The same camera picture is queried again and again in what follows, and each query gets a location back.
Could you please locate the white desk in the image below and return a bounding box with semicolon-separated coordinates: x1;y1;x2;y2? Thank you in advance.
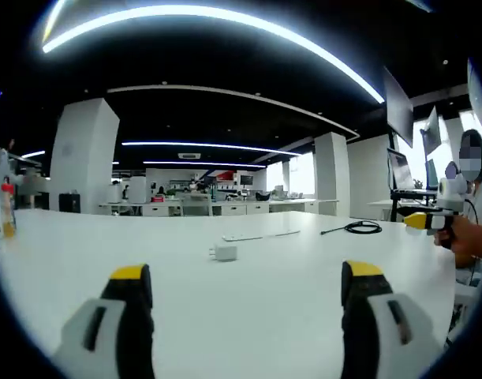
0;208;458;379

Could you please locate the small tilted monitor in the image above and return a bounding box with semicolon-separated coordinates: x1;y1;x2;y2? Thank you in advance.
420;106;442;157

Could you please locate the open laptop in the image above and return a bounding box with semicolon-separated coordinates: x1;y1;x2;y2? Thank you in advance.
387;148;437;194

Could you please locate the white chair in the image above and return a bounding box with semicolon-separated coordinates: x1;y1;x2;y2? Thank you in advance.
445;276;482;348

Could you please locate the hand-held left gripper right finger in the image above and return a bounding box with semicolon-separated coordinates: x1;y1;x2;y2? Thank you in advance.
341;259;443;379

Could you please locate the black equipment stand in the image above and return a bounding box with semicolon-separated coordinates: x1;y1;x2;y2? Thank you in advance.
390;189;439;222

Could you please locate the white charger adapter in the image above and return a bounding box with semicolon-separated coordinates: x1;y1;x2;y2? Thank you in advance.
207;244;239;263

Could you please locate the row of white cabinets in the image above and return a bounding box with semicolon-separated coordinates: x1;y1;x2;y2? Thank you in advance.
98;199;340;217

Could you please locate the person's right hand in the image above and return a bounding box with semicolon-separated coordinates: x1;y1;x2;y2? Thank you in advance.
433;218;469;251

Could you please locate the white flat desk panel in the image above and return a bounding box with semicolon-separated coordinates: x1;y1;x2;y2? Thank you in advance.
221;229;301;242

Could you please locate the person's head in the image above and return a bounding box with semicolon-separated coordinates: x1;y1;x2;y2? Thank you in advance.
459;129;482;182

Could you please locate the black box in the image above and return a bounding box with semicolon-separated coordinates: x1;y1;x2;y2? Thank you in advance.
58;192;82;214

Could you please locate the large dark monitor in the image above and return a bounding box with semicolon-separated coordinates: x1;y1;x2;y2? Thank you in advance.
383;65;414;149

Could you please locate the black Type-C cable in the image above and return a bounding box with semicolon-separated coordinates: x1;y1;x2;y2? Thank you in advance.
320;220;383;237

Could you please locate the orange white drink bottle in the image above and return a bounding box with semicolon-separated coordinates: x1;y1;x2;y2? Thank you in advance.
0;177;17;240

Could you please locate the grey curved screen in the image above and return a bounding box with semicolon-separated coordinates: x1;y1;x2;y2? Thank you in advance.
467;57;482;143

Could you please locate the white ceiling light strip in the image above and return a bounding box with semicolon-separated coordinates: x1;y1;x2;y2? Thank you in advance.
41;4;386;104
121;141;301;157
142;159;267;169

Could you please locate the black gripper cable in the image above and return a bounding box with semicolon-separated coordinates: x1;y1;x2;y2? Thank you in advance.
463;197;480;226

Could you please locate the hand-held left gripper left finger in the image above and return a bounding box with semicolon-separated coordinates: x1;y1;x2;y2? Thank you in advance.
53;263;155;379

